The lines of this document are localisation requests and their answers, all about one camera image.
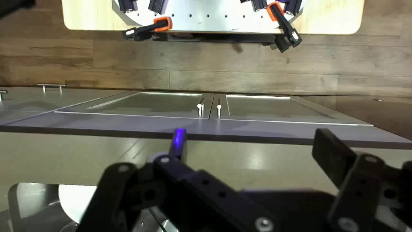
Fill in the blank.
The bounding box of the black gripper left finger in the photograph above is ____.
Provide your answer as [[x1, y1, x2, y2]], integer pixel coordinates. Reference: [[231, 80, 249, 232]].
[[77, 154, 277, 232]]

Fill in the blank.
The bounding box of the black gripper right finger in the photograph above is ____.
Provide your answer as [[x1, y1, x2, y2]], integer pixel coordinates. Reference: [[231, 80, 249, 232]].
[[312, 128, 412, 232]]

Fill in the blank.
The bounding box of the grey cabinet door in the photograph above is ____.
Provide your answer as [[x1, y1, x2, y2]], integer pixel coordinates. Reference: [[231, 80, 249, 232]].
[[209, 93, 375, 128], [55, 91, 212, 120]]

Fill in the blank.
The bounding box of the white plate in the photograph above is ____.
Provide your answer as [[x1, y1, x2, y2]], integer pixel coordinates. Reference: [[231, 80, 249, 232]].
[[57, 185, 101, 225]]

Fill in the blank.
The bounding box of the steel sink basin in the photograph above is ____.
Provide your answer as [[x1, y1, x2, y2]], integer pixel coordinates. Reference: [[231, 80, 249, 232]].
[[7, 182, 173, 232]]

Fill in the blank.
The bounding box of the orange black bar clamp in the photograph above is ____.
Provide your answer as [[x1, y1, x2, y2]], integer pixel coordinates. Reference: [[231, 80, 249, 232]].
[[124, 16, 174, 43], [266, 2, 304, 54]]

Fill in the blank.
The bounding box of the steel drawer handle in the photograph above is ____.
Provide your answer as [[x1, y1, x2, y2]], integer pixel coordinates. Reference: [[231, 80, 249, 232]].
[[37, 83, 68, 96]]

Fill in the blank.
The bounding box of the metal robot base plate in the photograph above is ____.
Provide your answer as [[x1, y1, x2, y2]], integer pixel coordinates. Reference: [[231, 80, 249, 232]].
[[113, 0, 304, 34]]

